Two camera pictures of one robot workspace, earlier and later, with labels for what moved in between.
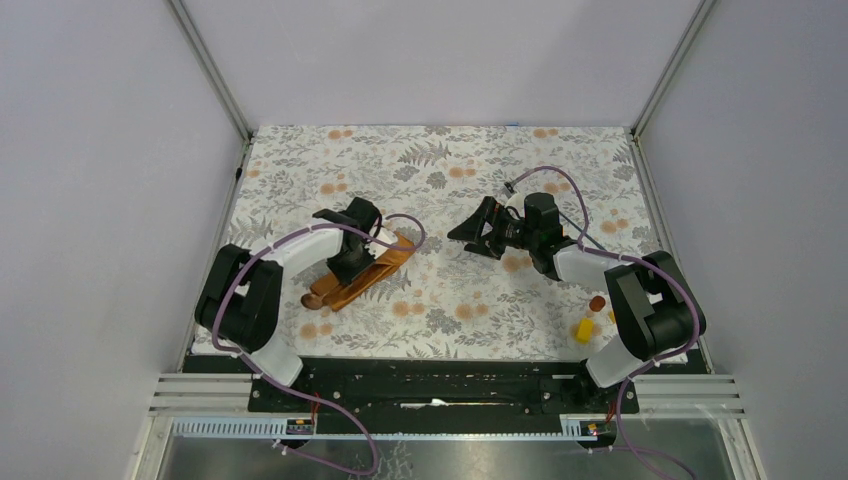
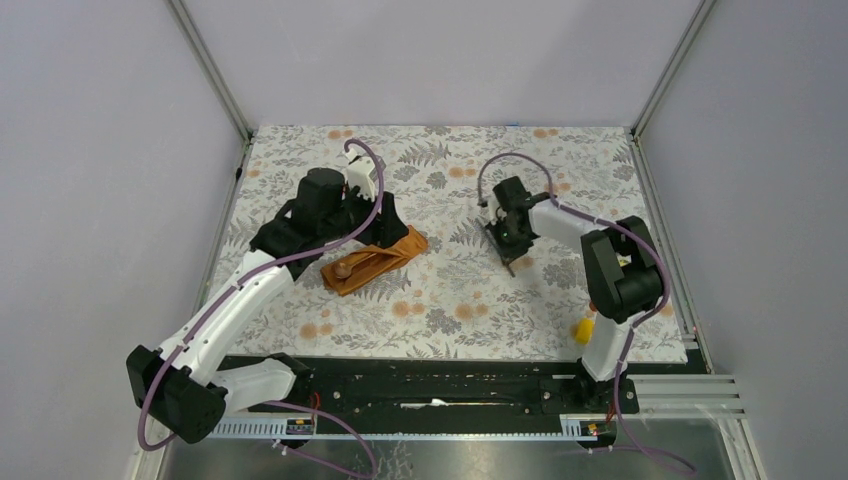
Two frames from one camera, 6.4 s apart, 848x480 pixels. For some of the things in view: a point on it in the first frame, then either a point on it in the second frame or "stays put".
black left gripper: [347, 275] to [388, 228]
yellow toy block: [584, 332] stays put
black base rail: [444, 395] stays put
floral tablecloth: [439, 240] stays put
